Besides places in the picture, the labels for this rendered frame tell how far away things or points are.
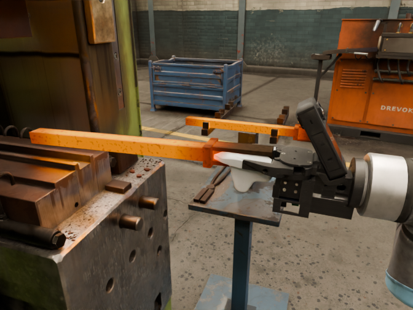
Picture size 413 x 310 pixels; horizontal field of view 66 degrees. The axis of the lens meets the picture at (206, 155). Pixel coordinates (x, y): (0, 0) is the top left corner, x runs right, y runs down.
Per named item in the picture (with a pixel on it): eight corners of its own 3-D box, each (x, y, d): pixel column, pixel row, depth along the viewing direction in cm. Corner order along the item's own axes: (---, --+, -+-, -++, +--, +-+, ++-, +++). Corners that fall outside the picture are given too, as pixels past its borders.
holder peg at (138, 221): (144, 226, 64) (143, 214, 63) (137, 234, 62) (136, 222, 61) (126, 222, 65) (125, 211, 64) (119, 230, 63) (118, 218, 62)
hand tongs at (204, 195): (244, 143, 158) (244, 141, 158) (252, 144, 157) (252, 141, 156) (193, 201, 107) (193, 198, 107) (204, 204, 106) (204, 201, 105)
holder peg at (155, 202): (160, 206, 71) (160, 195, 70) (155, 213, 69) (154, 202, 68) (144, 203, 72) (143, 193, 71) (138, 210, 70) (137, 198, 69)
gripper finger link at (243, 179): (208, 191, 49) (269, 200, 47) (209, 155, 47) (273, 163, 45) (213, 182, 52) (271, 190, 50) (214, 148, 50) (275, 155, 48)
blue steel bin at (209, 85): (242, 106, 501) (244, 58, 473) (226, 119, 433) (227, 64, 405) (173, 99, 541) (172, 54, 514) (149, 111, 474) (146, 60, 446)
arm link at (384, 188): (413, 173, 38) (396, 146, 47) (369, 166, 40) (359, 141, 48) (394, 234, 42) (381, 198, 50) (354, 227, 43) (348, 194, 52)
